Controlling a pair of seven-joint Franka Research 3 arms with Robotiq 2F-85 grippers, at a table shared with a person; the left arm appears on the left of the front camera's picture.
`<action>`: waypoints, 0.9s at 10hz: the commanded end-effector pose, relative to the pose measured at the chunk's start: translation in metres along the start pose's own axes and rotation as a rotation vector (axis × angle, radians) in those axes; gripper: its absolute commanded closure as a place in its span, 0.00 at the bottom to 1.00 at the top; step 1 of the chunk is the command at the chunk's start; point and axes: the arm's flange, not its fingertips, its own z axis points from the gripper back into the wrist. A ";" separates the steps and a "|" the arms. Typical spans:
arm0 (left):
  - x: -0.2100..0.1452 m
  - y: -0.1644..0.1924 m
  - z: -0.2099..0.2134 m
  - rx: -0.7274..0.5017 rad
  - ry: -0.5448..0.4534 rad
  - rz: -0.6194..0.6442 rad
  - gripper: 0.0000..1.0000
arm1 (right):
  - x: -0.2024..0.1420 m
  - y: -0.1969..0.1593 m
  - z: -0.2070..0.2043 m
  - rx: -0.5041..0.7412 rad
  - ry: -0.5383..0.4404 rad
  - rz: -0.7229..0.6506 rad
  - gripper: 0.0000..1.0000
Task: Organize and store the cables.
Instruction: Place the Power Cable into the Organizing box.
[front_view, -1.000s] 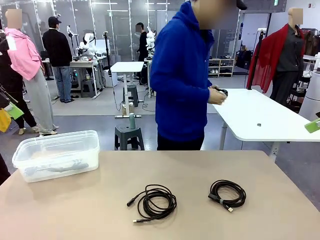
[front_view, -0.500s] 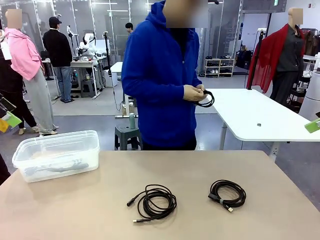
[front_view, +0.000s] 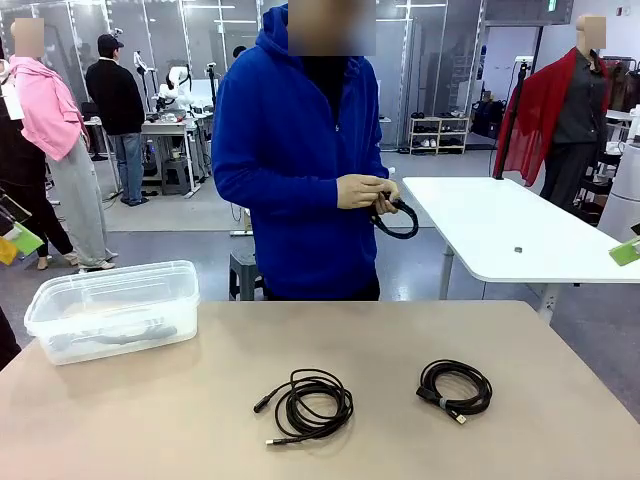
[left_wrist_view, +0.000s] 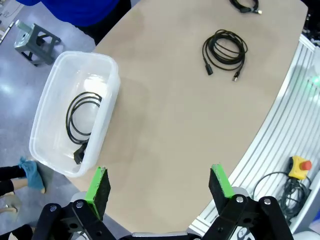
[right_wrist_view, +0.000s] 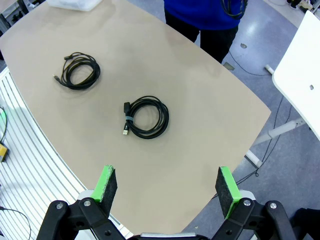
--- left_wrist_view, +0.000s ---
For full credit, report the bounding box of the blue shoe cover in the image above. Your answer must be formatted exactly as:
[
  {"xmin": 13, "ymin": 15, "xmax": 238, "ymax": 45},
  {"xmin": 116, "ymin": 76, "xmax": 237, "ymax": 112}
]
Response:
[{"xmin": 17, "ymin": 156, "xmax": 46, "ymax": 195}]

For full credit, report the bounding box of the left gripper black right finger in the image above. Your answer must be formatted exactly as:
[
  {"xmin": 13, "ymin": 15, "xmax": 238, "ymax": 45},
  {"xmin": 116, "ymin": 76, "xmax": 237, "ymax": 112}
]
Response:
[{"xmin": 202, "ymin": 163, "xmax": 295, "ymax": 240}]

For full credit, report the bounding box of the thin black power cable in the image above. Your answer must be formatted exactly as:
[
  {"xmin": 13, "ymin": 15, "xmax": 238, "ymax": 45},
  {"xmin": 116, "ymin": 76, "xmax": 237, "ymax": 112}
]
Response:
[{"xmin": 65, "ymin": 91, "xmax": 103, "ymax": 165}]

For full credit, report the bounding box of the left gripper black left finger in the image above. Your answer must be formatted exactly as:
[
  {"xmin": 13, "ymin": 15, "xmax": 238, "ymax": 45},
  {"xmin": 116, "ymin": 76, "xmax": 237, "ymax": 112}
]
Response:
[{"xmin": 31, "ymin": 166, "xmax": 118, "ymax": 240}]

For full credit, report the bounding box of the tangled black cable bundle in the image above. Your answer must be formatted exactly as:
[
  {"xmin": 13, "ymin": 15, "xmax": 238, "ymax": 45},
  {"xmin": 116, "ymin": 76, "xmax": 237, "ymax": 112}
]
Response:
[{"xmin": 252, "ymin": 171, "xmax": 313, "ymax": 222}]

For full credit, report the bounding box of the white desk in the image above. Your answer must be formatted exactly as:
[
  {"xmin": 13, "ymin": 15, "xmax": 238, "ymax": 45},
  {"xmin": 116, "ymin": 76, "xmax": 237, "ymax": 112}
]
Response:
[{"xmin": 0, "ymin": 21, "xmax": 16, "ymax": 45}]

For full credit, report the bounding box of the yellow emergency stop button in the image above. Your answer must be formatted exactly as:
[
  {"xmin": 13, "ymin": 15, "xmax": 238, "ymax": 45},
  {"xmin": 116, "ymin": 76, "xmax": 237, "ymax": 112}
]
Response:
[{"xmin": 288, "ymin": 155, "xmax": 313, "ymax": 180}]

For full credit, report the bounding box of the smooth black USB extension cable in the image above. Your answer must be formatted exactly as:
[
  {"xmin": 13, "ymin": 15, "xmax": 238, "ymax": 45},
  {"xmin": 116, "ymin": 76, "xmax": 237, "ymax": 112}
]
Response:
[{"xmin": 202, "ymin": 29, "xmax": 249, "ymax": 83}]

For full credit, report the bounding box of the person in blue hoodie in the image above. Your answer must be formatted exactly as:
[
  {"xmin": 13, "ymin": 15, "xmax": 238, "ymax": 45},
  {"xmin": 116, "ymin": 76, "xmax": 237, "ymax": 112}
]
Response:
[{"xmin": 16, "ymin": 0, "xmax": 133, "ymax": 47}]

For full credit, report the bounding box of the clear plastic storage box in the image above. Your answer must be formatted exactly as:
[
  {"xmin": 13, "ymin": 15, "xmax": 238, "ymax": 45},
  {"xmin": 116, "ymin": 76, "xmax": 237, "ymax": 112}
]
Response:
[{"xmin": 29, "ymin": 50, "xmax": 123, "ymax": 179}]

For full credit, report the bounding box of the braided black USB cable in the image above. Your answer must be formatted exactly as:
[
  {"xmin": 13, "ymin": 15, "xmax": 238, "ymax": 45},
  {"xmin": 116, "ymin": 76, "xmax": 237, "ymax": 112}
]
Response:
[{"xmin": 229, "ymin": 0, "xmax": 264, "ymax": 15}]

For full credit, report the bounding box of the aluminium rail frame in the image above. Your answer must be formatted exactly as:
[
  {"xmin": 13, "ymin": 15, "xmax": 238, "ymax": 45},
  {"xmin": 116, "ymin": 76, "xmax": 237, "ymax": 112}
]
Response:
[{"xmin": 187, "ymin": 33, "xmax": 320, "ymax": 235}]

